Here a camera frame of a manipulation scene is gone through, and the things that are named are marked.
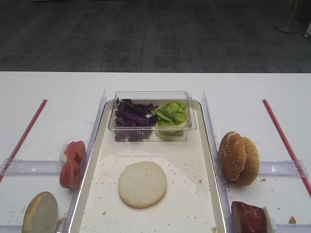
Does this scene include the green lettuce in container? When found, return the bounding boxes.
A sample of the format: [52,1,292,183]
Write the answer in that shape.
[152,101,190,140]

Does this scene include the upper tomato slice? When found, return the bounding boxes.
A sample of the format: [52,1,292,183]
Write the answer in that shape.
[64,141,86,165]

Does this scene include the tomato slice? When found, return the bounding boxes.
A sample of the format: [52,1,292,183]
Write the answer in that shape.
[64,141,86,165]
[59,160,82,190]

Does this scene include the white holder behind tomato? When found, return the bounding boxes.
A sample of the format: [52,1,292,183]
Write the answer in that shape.
[59,144,68,166]

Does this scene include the lower tomato slice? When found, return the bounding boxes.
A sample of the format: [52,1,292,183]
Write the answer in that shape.
[59,160,82,190]

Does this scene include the dark red meat patty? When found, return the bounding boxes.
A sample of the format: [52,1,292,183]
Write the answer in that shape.
[231,201,267,233]

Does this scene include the clear plastic container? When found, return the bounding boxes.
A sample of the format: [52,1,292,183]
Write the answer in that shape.
[107,91,196,141]

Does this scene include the purple cabbage pieces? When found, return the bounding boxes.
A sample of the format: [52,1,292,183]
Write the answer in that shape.
[115,99,158,141]

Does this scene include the left clear acrylic divider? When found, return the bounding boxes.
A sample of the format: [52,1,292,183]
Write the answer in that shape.
[58,93,107,233]

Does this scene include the clear acrylic divider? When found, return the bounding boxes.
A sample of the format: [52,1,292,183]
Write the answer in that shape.
[58,93,107,233]
[202,92,236,233]

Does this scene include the right clear acrylic divider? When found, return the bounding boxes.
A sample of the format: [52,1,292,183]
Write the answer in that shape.
[202,92,236,233]

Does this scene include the bun bottom on tray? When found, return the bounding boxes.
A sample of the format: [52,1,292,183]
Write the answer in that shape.
[118,161,167,209]

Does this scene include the silver metal tray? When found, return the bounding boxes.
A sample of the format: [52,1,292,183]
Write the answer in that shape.
[68,101,225,233]

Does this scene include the front sesame bun top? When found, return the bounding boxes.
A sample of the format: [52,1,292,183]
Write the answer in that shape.
[219,131,246,182]

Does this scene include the sesame bun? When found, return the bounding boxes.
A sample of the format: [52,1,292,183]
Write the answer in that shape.
[236,137,260,187]
[219,131,246,182]

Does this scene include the rear sesame bun top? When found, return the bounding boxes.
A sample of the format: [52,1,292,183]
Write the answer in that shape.
[236,137,260,187]

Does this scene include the left red tape line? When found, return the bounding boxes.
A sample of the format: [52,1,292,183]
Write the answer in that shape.
[0,99,48,181]

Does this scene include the red tape line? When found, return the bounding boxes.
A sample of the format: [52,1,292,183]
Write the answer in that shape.
[262,99,311,196]
[0,99,48,181]

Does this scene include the right red tape line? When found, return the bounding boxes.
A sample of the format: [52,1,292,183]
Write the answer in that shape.
[262,99,311,196]

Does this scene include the right upper acrylic crossbar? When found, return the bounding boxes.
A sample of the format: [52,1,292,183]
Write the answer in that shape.
[258,160,309,178]

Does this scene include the acrylic crossbar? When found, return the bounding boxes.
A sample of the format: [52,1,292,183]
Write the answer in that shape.
[0,159,62,176]
[258,160,309,178]

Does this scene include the upright bun half left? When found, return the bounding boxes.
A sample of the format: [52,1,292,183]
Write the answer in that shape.
[22,191,58,233]

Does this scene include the left upper acrylic crossbar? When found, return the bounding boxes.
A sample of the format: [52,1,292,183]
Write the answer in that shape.
[0,159,62,176]

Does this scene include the white holder behind patty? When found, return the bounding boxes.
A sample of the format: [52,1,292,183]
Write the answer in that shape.
[262,206,277,233]

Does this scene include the white floor stand base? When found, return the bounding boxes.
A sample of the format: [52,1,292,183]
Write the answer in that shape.
[275,0,301,34]

